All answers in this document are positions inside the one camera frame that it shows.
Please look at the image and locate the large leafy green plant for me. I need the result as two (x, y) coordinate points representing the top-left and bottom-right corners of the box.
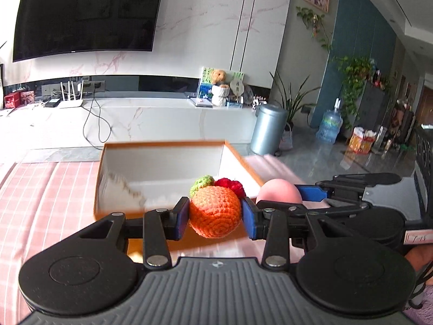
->
(333, 56), (376, 129)

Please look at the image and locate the grey cabinet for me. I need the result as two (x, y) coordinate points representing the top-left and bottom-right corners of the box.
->
(355, 81), (395, 143)

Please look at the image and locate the black cable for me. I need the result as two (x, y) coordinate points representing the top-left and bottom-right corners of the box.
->
(83, 90), (112, 150)

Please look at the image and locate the flat book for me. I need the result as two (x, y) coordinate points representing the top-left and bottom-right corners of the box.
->
(188, 96), (214, 108)

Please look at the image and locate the pink soft ball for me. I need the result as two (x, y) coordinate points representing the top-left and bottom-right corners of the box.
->
(256, 178), (303, 206)

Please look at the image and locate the orange cardboard box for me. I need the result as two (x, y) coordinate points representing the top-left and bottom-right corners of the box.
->
(93, 139), (266, 265)

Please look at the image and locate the hanging vine plant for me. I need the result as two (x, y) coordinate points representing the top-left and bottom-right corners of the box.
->
(296, 6), (334, 53)

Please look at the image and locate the black wall television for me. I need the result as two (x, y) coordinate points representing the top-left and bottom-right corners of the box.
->
(12, 0), (168, 63)

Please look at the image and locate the white marble TV stand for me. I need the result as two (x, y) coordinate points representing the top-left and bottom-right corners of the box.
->
(0, 96), (268, 150)

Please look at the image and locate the long-leaf potted plant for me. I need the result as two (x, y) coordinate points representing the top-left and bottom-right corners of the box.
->
(270, 71), (322, 132)

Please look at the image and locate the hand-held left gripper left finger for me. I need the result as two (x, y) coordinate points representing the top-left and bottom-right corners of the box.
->
(69, 196), (190, 267)

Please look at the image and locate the brown teddy bear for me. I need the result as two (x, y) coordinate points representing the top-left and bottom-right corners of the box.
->
(212, 69), (231, 87)

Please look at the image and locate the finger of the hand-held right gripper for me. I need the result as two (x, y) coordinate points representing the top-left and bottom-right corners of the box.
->
(295, 173), (403, 203)
(256, 200), (371, 218)

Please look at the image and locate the blue water jug with pump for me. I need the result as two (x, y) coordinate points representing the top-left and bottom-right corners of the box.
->
(316, 98), (344, 144)

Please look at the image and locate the round hand fan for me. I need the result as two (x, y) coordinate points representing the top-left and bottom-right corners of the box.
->
(230, 79), (245, 104)

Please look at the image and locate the person's right hand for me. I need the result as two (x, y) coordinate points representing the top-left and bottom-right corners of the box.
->
(405, 243), (433, 274)

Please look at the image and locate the red crocheted toy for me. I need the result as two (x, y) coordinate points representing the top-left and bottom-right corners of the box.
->
(215, 178), (246, 200)

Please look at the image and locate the crocheted orange with green leaf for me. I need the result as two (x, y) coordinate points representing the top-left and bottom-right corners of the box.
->
(189, 175), (243, 239)

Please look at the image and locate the pink plaid blanket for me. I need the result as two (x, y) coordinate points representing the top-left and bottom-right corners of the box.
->
(0, 154), (334, 325)

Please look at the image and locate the teddy bear in cup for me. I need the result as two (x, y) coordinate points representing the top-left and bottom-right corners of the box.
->
(211, 84), (231, 106)

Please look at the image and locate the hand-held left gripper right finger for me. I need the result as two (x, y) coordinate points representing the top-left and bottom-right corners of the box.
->
(242, 197), (370, 267)

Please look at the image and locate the green and blue painting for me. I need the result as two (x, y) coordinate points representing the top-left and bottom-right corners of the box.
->
(198, 67), (245, 100)

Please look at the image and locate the orange and yellow bag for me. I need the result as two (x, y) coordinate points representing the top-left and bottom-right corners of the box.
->
(348, 127), (378, 154)

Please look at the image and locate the white router with antennas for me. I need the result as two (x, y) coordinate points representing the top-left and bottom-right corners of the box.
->
(57, 80), (85, 109)

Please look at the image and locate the grey metal trash can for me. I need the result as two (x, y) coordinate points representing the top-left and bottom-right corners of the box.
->
(250, 104), (289, 156)

